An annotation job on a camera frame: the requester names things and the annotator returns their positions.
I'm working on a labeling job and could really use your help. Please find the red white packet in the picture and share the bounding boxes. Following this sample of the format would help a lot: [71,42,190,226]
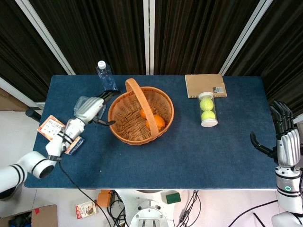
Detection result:
[75,200,99,219]

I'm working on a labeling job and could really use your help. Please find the green block in white holder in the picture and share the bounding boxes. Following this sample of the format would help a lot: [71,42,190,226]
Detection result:
[160,190,181,205]

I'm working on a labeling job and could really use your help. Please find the white partition frame post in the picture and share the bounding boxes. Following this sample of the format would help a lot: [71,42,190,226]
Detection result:
[219,0,274,76]
[0,77,46,110]
[15,0,76,75]
[143,0,156,75]

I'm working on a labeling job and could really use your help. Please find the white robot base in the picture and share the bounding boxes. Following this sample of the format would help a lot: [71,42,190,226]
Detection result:
[116,189,183,227]

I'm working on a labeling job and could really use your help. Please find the clear plastic water bottle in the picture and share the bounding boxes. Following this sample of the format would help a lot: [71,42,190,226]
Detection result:
[96,60,118,92]

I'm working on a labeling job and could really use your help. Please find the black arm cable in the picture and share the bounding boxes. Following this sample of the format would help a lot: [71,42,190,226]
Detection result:
[58,160,112,227]

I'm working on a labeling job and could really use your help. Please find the orange with green stem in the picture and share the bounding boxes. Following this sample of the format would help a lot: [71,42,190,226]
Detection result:
[144,114,166,132]

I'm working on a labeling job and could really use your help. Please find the cardboard box with red tape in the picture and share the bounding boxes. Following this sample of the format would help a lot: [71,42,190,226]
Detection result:
[0,204,58,227]

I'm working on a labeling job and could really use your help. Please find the orange blue snack box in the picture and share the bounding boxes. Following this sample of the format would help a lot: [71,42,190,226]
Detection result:
[64,136,85,156]

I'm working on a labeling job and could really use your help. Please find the yellow tennis ball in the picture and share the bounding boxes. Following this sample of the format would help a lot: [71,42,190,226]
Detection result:
[201,110,217,121]
[200,98,214,111]

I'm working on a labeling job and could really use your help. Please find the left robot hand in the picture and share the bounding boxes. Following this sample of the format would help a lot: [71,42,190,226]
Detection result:
[75,89,121,127]

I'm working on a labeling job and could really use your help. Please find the clear tennis ball tube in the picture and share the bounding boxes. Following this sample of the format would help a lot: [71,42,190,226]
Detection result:
[197,91,219,128]

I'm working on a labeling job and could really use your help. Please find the orange device under table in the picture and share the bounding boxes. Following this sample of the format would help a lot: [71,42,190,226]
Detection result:
[97,190,114,208]

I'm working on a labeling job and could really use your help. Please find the dark pleated curtain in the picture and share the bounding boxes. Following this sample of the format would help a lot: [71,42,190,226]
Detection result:
[224,0,303,126]
[153,0,261,76]
[28,0,146,75]
[0,0,69,102]

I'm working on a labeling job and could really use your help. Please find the black floor cable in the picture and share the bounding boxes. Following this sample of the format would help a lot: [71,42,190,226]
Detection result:
[227,200,279,227]

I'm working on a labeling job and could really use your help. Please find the brown spiral notebook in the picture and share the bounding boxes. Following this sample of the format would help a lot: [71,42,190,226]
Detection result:
[184,74,228,99]

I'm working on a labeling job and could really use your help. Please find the wicker basket with handle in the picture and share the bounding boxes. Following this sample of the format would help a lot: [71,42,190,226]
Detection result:
[107,78,175,146]

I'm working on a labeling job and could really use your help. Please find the blue tablecloth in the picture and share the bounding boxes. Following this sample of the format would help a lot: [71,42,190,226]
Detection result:
[24,74,291,190]

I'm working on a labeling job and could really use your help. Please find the white red-bordered snack box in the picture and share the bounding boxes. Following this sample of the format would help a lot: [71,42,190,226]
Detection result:
[37,115,67,142]

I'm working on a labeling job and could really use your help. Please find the plain brown cardboard box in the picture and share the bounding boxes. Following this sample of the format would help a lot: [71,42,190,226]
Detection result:
[0,87,29,112]

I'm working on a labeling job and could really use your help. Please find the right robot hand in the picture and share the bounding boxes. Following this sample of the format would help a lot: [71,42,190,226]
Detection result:
[250,100,302,168]

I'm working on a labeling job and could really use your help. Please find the clear plastic food container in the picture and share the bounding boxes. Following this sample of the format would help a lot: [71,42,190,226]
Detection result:
[73,96,107,119]

